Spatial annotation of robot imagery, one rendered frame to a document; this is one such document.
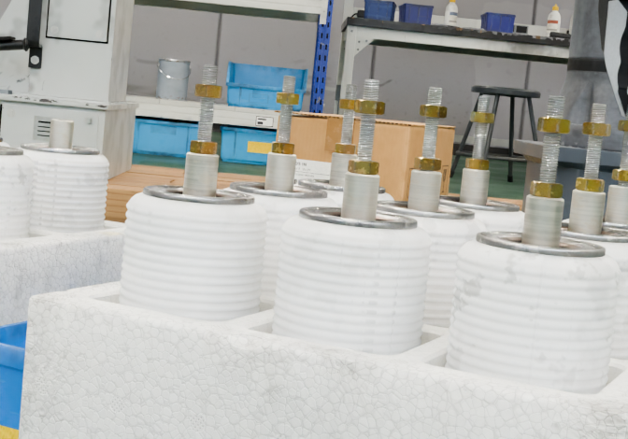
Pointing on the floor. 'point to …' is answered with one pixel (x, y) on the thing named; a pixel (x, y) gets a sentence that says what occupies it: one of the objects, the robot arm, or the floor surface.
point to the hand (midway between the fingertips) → (626, 100)
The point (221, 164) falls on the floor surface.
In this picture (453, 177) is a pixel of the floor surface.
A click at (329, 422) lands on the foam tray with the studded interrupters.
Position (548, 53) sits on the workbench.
